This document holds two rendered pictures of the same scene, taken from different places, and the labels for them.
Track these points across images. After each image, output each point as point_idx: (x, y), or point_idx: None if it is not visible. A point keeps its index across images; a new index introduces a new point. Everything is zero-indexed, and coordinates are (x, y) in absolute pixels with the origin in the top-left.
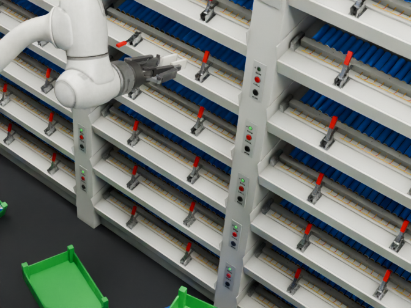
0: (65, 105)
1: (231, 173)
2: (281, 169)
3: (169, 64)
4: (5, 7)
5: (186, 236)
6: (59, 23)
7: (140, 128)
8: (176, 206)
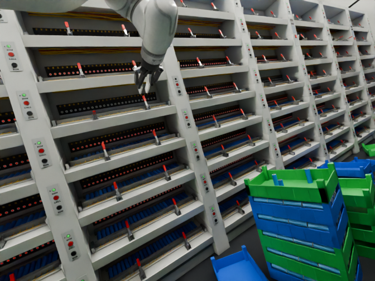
0: (171, 12)
1: (187, 146)
2: (199, 130)
3: (142, 90)
4: None
5: (173, 241)
6: None
7: (115, 192)
8: (163, 217)
